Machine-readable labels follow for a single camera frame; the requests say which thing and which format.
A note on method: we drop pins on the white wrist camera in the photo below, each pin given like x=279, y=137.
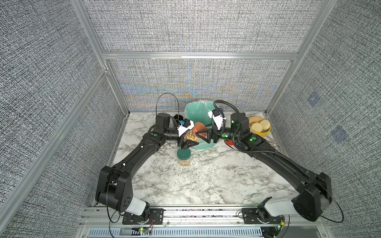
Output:
x=184, y=126
x=217, y=119

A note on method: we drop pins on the clear plastic bin liner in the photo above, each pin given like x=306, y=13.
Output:
x=193, y=110

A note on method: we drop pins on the rear cream steamed bun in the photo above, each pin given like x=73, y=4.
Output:
x=265, y=125

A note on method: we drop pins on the orange-lidded peanut jar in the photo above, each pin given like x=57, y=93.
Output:
x=189, y=135

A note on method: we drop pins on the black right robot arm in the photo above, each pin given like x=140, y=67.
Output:
x=313, y=191

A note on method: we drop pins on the yellow-rimmed bamboo steamer basket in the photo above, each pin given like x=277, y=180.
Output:
x=258, y=119

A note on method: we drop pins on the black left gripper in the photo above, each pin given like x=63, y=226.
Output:
x=185, y=145

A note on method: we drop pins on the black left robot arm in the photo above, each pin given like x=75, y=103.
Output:
x=114, y=189

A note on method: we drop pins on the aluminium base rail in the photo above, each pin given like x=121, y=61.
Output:
x=204, y=221

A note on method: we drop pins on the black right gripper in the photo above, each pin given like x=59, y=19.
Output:
x=212, y=134

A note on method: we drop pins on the cream steamed bun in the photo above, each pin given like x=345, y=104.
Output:
x=265, y=125
x=257, y=127

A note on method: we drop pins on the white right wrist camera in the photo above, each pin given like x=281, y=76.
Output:
x=217, y=119

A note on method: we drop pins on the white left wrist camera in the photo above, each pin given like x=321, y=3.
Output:
x=184, y=126

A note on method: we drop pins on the front cream steamed bun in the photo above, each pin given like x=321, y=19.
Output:
x=257, y=127

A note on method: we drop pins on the green-lidded peanut jar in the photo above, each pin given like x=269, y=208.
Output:
x=184, y=157

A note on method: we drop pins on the black mug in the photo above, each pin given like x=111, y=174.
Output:
x=178, y=118

